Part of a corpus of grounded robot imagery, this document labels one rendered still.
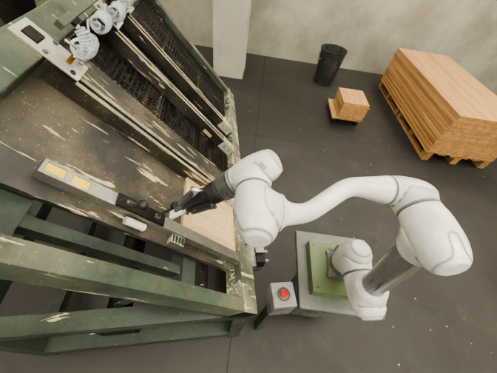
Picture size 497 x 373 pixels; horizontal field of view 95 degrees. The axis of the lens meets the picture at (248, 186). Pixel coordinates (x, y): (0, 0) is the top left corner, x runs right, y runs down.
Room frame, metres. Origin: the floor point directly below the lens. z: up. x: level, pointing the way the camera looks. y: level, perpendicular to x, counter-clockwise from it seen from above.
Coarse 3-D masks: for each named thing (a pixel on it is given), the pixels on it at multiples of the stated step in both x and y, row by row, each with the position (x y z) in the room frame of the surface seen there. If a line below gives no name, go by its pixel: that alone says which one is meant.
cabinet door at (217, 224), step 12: (192, 216) 0.58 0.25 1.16; (204, 216) 0.63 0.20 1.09; (216, 216) 0.69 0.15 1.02; (228, 216) 0.76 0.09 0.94; (192, 228) 0.52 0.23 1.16; (204, 228) 0.56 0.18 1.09; (216, 228) 0.62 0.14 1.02; (228, 228) 0.67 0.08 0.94; (216, 240) 0.54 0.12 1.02; (228, 240) 0.60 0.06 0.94
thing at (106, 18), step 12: (84, 0) 0.87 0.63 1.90; (96, 0) 0.93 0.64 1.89; (120, 0) 1.31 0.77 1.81; (132, 0) 1.36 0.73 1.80; (72, 12) 0.75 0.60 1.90; (96, 12) 0.99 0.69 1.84; (108, 12) 1.12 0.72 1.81; (120, 12) 1.13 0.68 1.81; (60, 24) 0.67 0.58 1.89; (96, 24) 0.92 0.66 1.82; (108, 24) 0.96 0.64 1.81; (72, 48) 0.73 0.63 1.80; (96, 48) 0.80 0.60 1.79
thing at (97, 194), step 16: (48, 160) 0.40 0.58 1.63; (32, 176) 0.35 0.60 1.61; (48, 176) 0.36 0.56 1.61; (64, 176) 0.39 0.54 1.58; (80, 176) 0.42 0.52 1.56; (80, 192) 0.37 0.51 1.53; (96, 192) 0.40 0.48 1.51; (112, 192) 0.43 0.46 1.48; (112, 208) 0.39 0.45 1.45; (176, 224) 0.47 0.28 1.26; (192, 240) 0.45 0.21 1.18; (208, 240) 0.50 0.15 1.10; (224, 256) 0.48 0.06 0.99
